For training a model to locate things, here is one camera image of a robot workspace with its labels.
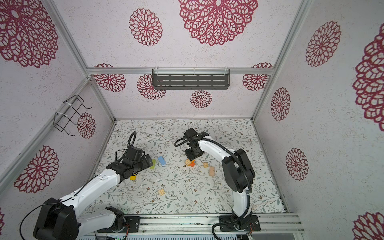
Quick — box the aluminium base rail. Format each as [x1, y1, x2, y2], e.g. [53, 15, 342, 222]
[76, 212, 305, 236]

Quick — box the black wire wall basket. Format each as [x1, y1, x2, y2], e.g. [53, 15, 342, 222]
[53, 94, 92, 137]

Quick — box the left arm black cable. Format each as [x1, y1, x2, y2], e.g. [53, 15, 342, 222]
[19, 131, 138, 240]

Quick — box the grooved natural wood block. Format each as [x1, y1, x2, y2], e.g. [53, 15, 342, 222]
[185, 159, 192, 166]

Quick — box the green wood block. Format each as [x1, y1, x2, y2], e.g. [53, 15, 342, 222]
[150, 159, 156, 169]

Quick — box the dark grey wall shelf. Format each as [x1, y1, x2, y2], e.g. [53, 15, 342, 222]
[152, 69, 231, 90]

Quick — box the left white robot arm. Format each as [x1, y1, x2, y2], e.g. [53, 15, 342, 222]
[33, 146, 153, 240]

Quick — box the blue wood block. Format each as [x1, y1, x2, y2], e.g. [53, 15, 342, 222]
[158, 156, 166, 166]

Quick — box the long natural wood block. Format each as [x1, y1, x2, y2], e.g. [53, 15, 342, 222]
[209, 167, 215, 177]

